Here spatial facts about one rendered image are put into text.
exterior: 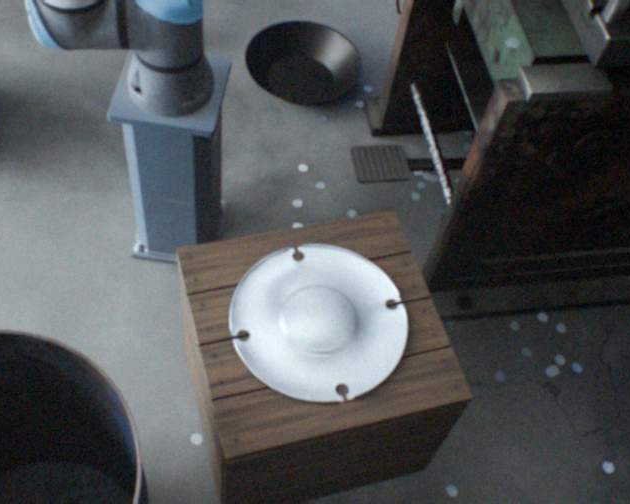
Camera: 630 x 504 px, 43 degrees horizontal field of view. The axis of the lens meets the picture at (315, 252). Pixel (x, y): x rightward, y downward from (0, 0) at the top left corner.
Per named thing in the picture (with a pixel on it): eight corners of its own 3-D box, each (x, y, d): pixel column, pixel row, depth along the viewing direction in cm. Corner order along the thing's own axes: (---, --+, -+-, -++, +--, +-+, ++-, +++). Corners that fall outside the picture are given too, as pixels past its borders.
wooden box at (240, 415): (223, 523, 145) (224, 459, 116) (182, 341, 164) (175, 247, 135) (426, 470, 154) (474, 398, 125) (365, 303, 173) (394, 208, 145)
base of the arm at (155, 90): (118, 109, 138) (112, 66, 130) (139, 50, 146) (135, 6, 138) (205, 123, 138) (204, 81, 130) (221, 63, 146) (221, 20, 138)
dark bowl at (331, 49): (251, 125, 199) (252, 105, 193) (238, 42, 215) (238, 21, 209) (367, 119, 204) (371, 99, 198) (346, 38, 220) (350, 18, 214)
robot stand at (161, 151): (129, 257, 174) (106, 115, 137) (149, 191, 184) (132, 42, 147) (214, 270, 174) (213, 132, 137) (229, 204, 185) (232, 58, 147)
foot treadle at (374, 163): (354, 196, 176) (357, 181, 171) (346, 161, 181) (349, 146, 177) (599, 179, 186) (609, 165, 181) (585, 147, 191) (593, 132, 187)
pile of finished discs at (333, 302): (254, 422, 119) (254, 420, 119) (213, 263, 134) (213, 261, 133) (431, 380, 126) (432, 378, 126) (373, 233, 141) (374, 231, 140)
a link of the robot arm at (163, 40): (206, 68, 132) (205, 1, 120) (122, 68, 130) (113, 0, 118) (203, 19, 138) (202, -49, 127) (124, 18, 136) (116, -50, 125)
